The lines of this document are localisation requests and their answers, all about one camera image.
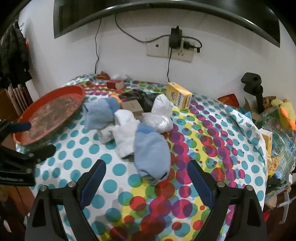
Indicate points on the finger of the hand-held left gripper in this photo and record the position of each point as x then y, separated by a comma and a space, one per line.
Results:
22, 126
44, 151

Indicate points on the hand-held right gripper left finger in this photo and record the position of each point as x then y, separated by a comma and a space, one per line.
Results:
91, 185

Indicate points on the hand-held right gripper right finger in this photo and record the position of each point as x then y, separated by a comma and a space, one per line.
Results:
201, 185

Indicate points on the round red tray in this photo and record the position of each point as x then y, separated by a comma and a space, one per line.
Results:
49, 113

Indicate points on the large light blue sock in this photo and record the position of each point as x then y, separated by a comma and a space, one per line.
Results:
151, 150

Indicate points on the long white sock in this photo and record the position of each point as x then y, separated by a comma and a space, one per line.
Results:
124, 134

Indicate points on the small light blue sock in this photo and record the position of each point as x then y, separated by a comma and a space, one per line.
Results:
99, 112

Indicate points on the wooden chair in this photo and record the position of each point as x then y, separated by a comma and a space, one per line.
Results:
16, 97

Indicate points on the colourful dotted tablecloth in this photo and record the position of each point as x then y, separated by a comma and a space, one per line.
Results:
189, 143

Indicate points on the dark hanging jacket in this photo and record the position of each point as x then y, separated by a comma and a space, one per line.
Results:
13, 55

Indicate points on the clear plastic bag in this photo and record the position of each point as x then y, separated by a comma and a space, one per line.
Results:
157, 122

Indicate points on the small yellow white box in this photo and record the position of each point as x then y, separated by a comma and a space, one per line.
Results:
268, 141

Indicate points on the small brown cardboard box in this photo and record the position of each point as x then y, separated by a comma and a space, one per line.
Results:
133, 107

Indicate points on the clear bag of clutter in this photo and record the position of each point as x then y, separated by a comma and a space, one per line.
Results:
281, 143

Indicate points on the brown cardboard piece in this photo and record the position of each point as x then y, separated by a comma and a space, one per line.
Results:
251, 110

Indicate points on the red packet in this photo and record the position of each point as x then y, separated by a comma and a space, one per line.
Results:
229, 99

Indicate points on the yellow carton box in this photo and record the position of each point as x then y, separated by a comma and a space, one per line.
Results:
179, 95

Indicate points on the red gold candy wrapper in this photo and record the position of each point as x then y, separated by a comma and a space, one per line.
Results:
103, 75

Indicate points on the dark red box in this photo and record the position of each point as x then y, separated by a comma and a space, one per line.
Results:
112, 83

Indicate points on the black plastic bag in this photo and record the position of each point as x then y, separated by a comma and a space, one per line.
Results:
141, 97

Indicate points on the crumpled white plastic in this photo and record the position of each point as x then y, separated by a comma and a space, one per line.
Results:
119, 76

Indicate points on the yellow knitted toy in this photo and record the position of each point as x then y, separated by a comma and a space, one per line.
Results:
286, 111

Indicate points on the black clamp stand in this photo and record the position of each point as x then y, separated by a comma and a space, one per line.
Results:
253, 81

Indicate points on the black plug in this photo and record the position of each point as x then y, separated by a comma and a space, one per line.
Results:
192, 46

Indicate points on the black power adapter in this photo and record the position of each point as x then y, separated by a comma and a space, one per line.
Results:
175, 38

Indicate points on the black flat screen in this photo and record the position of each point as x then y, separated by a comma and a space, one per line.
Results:
161, 9

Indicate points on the white wall socket plate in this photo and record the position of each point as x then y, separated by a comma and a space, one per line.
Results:
157, 49

